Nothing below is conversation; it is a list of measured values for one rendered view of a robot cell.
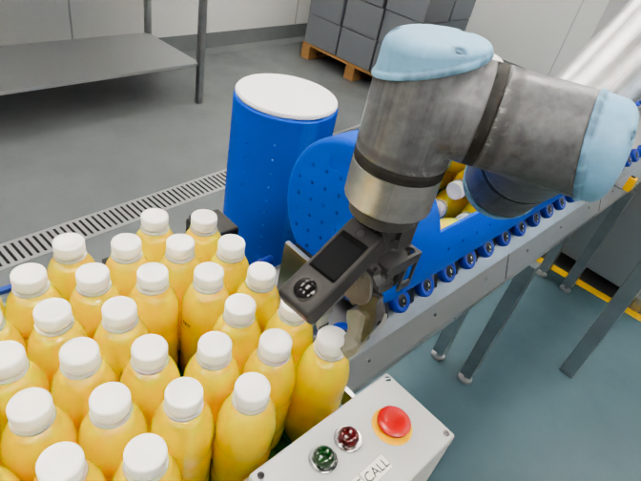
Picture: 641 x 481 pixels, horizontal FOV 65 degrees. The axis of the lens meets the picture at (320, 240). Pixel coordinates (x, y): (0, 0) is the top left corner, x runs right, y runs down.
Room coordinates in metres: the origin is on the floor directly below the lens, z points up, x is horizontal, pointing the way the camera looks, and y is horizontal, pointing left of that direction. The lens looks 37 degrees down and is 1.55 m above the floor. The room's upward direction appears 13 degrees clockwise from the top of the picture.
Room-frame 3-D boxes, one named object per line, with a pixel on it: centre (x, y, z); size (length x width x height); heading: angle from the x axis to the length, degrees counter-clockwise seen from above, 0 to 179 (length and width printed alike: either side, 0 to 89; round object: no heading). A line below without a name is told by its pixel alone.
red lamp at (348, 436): (0.29, -0.07, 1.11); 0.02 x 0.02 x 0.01
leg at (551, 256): (2.25, -1.21, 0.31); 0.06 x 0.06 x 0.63; 51
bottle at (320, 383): (0.43, -0.04, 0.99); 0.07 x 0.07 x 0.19
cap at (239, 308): (0.45, 0.08, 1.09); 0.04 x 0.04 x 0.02
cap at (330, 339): (0.43, -0.04, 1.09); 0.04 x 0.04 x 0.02
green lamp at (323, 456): (0.27, -0.05, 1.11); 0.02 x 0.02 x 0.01
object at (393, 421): (0.32, -0.12, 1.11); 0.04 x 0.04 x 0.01
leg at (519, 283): (1.40, -0.70, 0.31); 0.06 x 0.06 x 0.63; 51
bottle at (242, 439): (0.33, 0.03, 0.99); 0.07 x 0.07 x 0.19
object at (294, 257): (0.63, 0.01, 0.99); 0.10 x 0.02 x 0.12; 51
